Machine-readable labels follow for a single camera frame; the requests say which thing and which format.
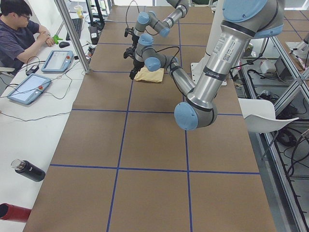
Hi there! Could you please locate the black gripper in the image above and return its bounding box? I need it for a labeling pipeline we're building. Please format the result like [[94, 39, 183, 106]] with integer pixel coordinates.
[[123, 47, 144, 80], [124, 27, 140, 47]]

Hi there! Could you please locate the cream long-sleeve printed shirt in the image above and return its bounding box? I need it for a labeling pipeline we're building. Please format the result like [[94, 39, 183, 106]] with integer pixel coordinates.
[[134, 67, 164, 83]]

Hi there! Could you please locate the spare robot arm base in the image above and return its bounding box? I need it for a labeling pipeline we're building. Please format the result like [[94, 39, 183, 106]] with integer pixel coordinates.
[[286, 33, 309, 59]]

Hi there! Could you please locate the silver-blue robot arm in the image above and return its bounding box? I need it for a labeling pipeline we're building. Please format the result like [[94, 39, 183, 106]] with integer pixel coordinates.
[[124, 0, 285, 131], [124, 0, 189, 48]]

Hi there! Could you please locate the black labelled box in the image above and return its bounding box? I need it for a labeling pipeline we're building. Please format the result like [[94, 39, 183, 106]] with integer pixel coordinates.
[[88, 26, 99, 45]]

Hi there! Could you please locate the black keyboard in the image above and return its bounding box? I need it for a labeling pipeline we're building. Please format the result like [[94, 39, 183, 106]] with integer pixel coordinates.
[[71, 18, 83, 39]]

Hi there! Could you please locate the drink cup with straw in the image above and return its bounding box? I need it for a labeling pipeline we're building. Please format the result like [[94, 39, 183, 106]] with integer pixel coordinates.
[[74, 2, 84, 19]]

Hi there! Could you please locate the black computer mouse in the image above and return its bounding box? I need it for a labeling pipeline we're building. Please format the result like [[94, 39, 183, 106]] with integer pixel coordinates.
[[58, 42, 70, 48]]

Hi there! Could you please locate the far blue teach pendant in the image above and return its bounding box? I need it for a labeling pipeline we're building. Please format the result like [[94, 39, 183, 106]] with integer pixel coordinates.
[[41, 50, 74, 73]]

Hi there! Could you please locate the blue teach pendant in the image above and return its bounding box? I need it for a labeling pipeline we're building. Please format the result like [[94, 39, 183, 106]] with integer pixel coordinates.
[[7, 73, 51, 105], [41, 50, 74, 73]]

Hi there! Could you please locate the green plastic clamp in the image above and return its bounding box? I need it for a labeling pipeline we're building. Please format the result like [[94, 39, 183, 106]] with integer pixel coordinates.
[[53, 34, 63, 44]]

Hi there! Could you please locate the near blue teach pendant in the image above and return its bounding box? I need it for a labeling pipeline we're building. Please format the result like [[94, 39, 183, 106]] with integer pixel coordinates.
[[7, 73, 51, 105]]

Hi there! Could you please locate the seated person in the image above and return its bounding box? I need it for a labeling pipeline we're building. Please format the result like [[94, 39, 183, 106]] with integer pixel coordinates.
[[0, 0, 55, 75]]

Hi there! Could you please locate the white plastic chair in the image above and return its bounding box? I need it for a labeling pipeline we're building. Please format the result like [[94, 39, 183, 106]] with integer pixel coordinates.
[[238, 98, 299, 133]]

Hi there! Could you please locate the black water bottle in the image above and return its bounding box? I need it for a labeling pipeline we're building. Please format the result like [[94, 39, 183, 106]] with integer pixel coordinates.
[[11, 159, 46, 182]]

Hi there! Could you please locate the red cylinder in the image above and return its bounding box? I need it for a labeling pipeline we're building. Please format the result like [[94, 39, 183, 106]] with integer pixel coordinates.
[[0, 203, 31, 223]]

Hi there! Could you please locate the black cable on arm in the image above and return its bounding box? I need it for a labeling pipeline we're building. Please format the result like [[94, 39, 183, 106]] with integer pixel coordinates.
[[155, 45, 181, 71], [126, 0, 140, 29]]

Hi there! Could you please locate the aluminium frame post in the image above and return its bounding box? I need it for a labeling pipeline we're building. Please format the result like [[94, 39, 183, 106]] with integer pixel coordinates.
[[54, 0, 90, 74]]

